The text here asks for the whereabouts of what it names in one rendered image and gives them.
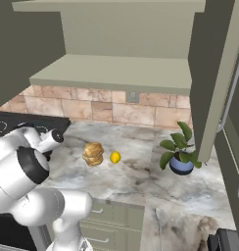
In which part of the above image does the black appliance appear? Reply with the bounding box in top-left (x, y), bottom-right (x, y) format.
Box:
top-left (207, 227), bottom-right (239, 251)

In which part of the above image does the olive drawer front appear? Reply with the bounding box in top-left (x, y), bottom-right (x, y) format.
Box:
top-left (77, 221), bottom-right (145, 251)
top-left (87, 198), bottom-right (146, 228)

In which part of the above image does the grey wall outlet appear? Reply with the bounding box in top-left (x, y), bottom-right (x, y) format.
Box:
top-left (125, 90), bottom-right (140, 103)

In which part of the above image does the black hob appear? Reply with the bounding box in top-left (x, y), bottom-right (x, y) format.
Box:
top-left (0, 110), bottom-right (72, 162)

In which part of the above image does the olive cabinet door with handle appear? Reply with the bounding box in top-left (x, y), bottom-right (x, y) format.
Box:
top-left (187, 0), bottom-right (239, 164)

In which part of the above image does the black oven door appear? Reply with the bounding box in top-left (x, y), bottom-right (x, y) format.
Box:
top-left (0, 212), bottom-right (44, 251)

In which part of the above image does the olive tall cabinet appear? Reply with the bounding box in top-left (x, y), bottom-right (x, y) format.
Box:
top-left (214, 115), bottom-right (239, 237)

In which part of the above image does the brown bread sandwich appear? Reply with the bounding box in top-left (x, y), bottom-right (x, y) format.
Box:
top-left (81, 141), bottom-right (105, 168)

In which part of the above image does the yellow lemon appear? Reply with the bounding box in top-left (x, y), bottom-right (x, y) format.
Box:
top-left (110, 150), bottom-right (122, 165)

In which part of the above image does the grey drawer handle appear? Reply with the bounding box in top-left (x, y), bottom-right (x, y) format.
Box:
top-left (85, 235), bottom-right (111, 245)
top-left (90, 207), bottom-right (105, 216)

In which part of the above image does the green plant in blue pot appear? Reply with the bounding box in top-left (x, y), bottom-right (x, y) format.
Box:
top-left (159, 121), bottom-right (204, 176)

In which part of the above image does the grey cabinet door handle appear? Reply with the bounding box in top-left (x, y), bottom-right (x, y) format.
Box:
top-left (216, 41), bottom-right (239, 133)

